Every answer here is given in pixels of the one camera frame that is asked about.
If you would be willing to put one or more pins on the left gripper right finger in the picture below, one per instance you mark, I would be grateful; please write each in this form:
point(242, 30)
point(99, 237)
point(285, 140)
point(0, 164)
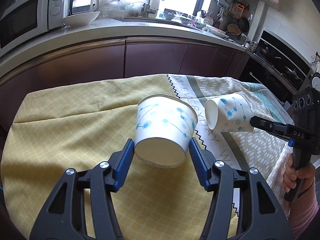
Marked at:
point(203, 161)

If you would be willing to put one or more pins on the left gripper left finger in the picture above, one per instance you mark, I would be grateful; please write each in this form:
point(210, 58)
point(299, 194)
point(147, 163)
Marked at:
point(121, 162)

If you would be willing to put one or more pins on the large dotted paper cup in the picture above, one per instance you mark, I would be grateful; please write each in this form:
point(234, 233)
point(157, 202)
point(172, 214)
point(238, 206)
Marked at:
point(164, 126)

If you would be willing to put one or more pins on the small dotted paper cup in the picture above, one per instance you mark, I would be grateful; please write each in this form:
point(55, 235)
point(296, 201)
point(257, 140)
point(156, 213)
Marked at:
point(228, 113)

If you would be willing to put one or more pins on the pink sleeved right forearm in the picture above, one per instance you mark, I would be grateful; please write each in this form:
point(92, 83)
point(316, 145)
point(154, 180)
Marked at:
point(303, 211)

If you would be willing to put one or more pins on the kitchen counter with cabinets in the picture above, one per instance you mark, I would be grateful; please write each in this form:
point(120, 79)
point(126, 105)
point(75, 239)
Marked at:
point(112, 49)

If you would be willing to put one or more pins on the right hand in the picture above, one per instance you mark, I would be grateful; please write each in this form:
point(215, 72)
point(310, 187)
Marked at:
point(291, 175)

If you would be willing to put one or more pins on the yellow patterned tablecloth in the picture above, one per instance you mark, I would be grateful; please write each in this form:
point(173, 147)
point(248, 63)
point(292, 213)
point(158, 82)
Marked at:
point(81, 125)

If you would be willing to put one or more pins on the black built-in oven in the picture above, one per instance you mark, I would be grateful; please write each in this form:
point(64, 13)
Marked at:
point(276, 65)

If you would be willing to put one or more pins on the black frying pan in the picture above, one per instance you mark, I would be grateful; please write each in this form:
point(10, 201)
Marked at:
point(244, 25)

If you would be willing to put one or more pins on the white ceramic bowl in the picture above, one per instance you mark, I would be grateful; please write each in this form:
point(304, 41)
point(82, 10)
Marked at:
point(81, 19)

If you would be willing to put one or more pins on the white soap bottle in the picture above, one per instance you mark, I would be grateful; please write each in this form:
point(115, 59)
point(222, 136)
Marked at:
point(154, 4)

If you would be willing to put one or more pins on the glass electric kettle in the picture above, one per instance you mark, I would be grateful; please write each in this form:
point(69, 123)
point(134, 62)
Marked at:
point(81, 6)

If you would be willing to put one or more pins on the white microwave oven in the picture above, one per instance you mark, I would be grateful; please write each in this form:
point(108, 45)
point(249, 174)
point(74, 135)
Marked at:
point(27, 19)

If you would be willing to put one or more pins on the black camera box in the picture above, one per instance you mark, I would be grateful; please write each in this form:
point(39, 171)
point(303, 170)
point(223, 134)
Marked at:
point(306, 106)

